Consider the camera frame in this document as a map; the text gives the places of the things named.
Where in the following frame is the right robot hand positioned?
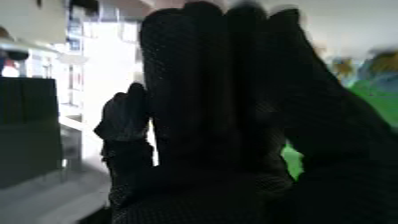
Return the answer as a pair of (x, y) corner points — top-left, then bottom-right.
(92, 0), (398, 224)

